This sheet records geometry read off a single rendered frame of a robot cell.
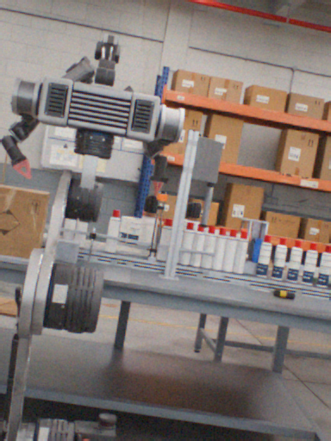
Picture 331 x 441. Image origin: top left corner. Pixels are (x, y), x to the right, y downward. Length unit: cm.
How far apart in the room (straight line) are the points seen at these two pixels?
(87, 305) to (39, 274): 15
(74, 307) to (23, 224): 91
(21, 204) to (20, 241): 15
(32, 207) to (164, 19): 521
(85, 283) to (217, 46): 604
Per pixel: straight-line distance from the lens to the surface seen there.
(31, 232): 242
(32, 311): 155
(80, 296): 156
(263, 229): 294
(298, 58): 768
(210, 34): 743
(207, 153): 262
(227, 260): 279
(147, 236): 301
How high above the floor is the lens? 122
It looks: 3 degrees down
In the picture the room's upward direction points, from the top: 10 degrees clockwise
